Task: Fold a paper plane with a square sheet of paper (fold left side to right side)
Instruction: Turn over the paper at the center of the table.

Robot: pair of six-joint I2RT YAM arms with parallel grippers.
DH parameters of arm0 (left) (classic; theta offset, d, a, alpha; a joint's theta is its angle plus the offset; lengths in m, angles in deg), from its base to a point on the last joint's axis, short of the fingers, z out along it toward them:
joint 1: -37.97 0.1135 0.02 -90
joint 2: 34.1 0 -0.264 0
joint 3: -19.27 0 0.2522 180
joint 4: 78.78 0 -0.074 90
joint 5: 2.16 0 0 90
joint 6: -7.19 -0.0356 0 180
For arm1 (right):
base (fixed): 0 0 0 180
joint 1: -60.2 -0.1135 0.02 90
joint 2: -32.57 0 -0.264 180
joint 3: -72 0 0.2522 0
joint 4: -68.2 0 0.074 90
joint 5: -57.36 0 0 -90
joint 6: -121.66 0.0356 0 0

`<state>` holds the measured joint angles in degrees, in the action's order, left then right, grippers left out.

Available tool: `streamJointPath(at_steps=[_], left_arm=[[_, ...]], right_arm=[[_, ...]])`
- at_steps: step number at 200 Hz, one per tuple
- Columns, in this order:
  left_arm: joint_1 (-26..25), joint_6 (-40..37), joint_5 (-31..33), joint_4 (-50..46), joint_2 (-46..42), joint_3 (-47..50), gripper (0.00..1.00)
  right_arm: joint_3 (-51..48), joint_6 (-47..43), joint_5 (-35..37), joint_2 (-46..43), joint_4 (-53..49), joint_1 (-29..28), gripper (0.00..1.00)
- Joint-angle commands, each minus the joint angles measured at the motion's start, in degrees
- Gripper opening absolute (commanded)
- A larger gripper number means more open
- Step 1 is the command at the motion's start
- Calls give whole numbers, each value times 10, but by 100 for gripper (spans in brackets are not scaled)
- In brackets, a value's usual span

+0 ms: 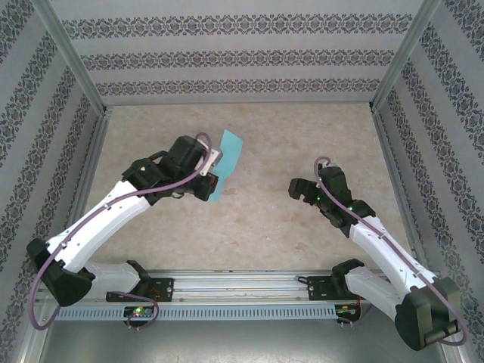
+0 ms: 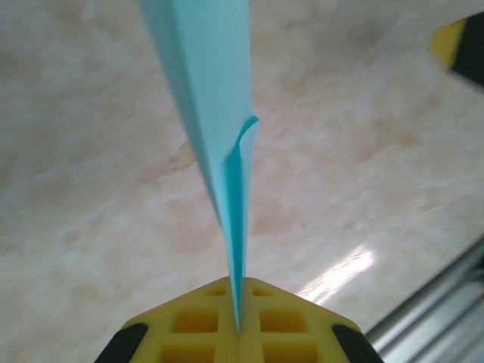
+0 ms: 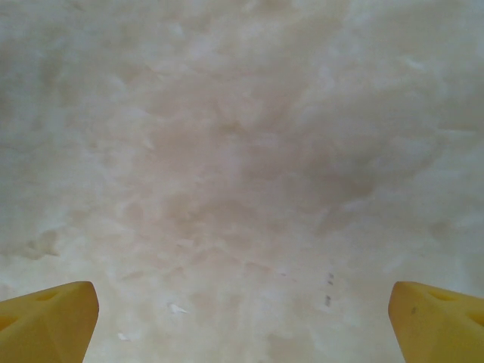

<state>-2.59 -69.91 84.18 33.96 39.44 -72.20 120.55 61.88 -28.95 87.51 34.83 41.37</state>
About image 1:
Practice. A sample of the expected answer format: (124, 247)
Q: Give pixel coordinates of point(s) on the light blue paper sheet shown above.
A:
(230, 151)

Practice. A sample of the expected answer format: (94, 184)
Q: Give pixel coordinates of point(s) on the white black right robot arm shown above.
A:
(385, 249)

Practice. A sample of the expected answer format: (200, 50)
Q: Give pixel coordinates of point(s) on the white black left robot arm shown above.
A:
(94, 223)

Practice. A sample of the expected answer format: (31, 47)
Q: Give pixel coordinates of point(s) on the right circuit board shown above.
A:
(346, 311)

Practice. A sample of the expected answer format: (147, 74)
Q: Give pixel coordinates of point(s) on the left circuit board green light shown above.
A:
(138, 312)

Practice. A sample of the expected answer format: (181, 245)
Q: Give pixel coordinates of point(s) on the grey metal panel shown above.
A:
(242, 344)

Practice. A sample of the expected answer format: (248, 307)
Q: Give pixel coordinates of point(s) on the aluminium side rail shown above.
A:
(388, 151)
(90, 162)

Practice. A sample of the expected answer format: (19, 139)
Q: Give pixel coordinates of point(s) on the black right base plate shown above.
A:
(315, 289)

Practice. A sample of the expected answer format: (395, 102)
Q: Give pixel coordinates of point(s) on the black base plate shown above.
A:
(164, 291)
(315, 289)

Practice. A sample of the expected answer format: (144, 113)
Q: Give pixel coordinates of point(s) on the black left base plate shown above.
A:
(164, 291)

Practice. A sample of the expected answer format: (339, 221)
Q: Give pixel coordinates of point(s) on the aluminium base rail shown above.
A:
(234, 281)

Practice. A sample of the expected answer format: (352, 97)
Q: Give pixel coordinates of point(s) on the aluminium frame post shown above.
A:
(72, 56)
(401, 56)

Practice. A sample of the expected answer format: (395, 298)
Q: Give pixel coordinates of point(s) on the aluminium frame bar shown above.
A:
(26, 349)

